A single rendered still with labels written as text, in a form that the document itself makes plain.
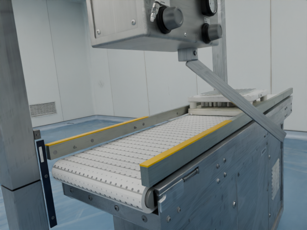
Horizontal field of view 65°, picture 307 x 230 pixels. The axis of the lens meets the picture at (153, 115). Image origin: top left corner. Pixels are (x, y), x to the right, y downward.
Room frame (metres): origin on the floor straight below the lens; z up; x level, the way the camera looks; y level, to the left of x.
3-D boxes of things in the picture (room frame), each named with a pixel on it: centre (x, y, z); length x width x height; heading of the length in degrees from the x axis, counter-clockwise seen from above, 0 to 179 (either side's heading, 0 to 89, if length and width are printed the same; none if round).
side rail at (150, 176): (0.85, -0.39, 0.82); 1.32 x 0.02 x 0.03; 142
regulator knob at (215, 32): (0.41, -0.11, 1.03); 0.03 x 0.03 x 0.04; 52
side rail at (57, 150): (1.02, -0.18, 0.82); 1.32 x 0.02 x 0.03; 142
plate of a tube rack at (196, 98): (0.97, -0.31, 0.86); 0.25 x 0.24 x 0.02; 52
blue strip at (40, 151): (0.49, 0.24, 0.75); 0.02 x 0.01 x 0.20; 142
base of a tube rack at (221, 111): (0.97, -0.31, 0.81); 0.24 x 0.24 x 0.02; 52
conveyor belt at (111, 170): (0.94, -0.29, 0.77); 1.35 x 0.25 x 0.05; 142
